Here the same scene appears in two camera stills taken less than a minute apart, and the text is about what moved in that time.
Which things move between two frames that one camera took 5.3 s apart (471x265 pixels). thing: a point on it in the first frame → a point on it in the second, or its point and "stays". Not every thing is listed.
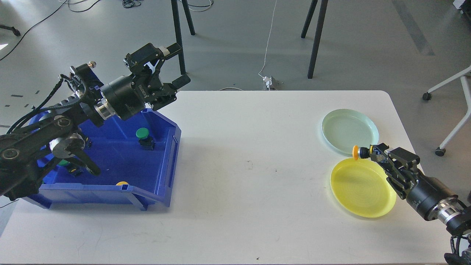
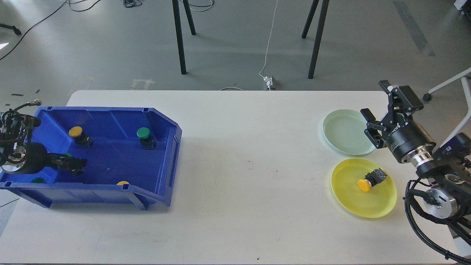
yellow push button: x=361 y=152 → x=371 y=179
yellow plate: x=361 y=187 stays
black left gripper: x=126 y=95 → x=37 y=159
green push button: x=147 y=142 stays
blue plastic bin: x=137 y=158 stays
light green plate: x=343 y=129 stays
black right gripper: x=422 y=193 → x=403 y=135
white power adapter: x=268 y=80 stays
